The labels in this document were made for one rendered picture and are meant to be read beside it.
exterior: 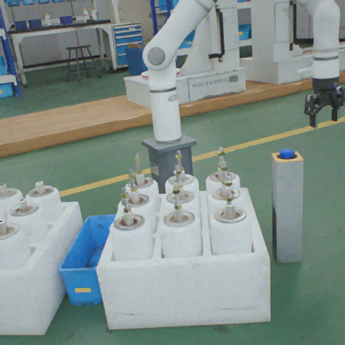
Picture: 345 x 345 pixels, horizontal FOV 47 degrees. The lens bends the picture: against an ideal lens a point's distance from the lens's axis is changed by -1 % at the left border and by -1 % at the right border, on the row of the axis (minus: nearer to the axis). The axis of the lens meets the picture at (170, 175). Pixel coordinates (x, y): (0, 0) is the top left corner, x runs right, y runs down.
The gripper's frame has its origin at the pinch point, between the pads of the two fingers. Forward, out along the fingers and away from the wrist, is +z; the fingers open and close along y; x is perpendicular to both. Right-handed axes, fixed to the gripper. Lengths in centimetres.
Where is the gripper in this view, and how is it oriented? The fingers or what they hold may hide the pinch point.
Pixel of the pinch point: (324, 122)
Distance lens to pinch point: 131.8
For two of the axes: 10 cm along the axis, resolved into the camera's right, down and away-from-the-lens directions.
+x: -4.8, -2.8, 8.3
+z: 1.2, 9.2, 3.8
